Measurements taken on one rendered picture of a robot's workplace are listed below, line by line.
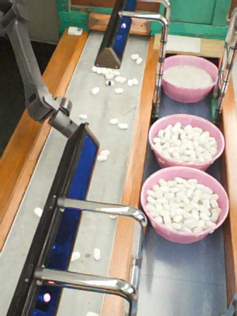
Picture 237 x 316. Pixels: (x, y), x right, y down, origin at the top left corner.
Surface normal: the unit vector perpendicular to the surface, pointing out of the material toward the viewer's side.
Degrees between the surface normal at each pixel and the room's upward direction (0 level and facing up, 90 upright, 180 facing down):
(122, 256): 0
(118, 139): 0
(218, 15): 90
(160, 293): 0
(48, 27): 90
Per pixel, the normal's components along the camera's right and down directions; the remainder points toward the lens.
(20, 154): 0.04, -0.71
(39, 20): -0.23, 0.68
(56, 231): 0.85, -0.28
